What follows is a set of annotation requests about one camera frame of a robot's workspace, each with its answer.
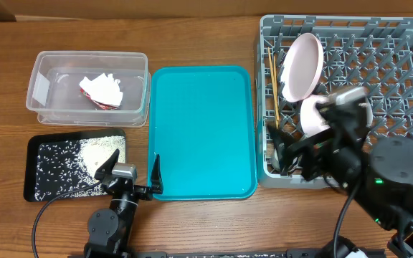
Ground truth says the grey dish rack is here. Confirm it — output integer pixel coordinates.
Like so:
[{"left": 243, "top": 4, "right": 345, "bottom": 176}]
[{"left": 255, "top": 14, "right": 413, "bottom": 189}]

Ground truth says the white rice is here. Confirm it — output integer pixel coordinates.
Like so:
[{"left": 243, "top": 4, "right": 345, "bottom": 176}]
[{"left": 34, "top": 135, "right": 126, "bottom": 201}]

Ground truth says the white round plate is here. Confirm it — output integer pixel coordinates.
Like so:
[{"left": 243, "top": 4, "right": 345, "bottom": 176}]
[{"left": 280, "top": 33, "right": 324, "bottom": 102}]

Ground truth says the teal plastic tray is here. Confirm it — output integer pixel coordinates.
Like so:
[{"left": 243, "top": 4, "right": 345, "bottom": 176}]
[{"left": 148, "top": 65, "right": 257, "bottom": 201}]

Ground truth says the clear plastic bin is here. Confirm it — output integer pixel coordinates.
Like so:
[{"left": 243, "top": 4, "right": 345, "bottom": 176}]
[{"left": 26, "top": 51, "right": 151, "bottom": 128}]

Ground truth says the wooden chopstick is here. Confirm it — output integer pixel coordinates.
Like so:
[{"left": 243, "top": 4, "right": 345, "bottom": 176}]
[
  {"left": 270, "top": 54, "right": 280, "bottom": 128},
  {"left": 267, "top": 47, "right": 280, "bottom": 128}
]

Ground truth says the grey bowl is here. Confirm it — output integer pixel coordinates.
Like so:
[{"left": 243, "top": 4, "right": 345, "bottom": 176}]
[{"left": 365, "top": 101, "right": 373, "bottom": 128}]

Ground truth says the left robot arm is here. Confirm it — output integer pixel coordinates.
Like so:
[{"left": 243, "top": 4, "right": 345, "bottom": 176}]
[{"left": 84, "top": 150, "right": 163, "bottom": 257}]

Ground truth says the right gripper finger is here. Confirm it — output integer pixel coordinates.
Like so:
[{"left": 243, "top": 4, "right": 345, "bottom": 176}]
[
  {"left": 267, "top": 125, "right": 301, "bottom": 176},
  {"left": 315, "top": 104, "right": 346, "bottom": 138}
]

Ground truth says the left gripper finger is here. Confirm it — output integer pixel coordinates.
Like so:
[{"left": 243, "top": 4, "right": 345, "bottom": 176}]
[
  {"left": 150, "top": 154, "right": 163, "bottom": 194},
  {"left": 94, "top": 149, "right": 120, "bottom": 181}
]

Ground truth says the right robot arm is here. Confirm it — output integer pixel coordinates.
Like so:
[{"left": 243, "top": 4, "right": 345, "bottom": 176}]
[{"left": 267, "top": 104, "right": 413, "bottom": 257}]

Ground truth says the red snack wrapper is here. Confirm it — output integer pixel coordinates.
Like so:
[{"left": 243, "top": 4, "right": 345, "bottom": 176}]
[{"left": 80, "top": 90, "right": 119, "bottom": 110}]

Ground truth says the white paper cup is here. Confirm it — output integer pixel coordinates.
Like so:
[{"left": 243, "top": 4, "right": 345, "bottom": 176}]
[{"left": 270, "top": 149, "right": 281, "bottom": 173}]

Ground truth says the white napkin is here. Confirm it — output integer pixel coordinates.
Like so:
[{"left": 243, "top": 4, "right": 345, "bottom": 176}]
[{"left": 79, "top": 73, "right": 123, "bottom": 107}]

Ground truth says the white pink bowl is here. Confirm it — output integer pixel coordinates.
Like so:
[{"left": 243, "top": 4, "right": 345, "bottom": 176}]
[{"left": 300, "top": 95, "right": 330, "bottom": 137}]

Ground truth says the black tray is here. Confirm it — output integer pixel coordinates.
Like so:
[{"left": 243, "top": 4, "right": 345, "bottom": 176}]
[{"left": 24, "top": 128, "right": 126, "bottom": 202}]

